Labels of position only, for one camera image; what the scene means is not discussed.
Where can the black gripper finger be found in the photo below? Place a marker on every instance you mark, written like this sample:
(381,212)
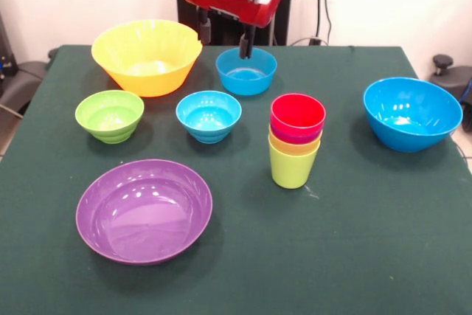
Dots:
(204,27)
(246,44)

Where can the small light blue ribbed bowl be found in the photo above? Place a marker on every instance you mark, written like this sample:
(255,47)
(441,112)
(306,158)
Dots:
(208,123)

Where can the red cup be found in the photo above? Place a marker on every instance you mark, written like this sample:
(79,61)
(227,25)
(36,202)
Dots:
(298,116)

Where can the purple cup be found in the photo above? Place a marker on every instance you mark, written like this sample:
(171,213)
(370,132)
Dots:
(295,138)

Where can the yellow cup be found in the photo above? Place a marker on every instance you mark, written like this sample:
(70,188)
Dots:
(291,149)

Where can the lime green cup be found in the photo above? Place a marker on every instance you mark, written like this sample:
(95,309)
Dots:
(291,171)

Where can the large blue bowl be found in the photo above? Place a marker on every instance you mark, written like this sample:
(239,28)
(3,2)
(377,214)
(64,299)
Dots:
(413,130)

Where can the medium blue bowl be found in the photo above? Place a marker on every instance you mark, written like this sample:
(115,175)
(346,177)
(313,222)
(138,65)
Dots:
(246,79)

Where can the large orange bowl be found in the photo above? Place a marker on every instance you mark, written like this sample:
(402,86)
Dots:
(147,75)

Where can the small green ribbed bowl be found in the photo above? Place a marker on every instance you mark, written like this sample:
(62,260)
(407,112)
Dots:
(108,123)

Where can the dark green table cloth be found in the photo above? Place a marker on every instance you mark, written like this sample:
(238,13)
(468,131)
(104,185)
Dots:
(258,237)

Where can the wide purple bowl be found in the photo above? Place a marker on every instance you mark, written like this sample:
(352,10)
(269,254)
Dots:
(144,219)

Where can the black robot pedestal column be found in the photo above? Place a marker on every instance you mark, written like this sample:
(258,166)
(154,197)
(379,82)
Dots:
(287,16)

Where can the black pedestal foot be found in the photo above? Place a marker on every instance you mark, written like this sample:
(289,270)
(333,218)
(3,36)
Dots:
(20,79)
(448,79)

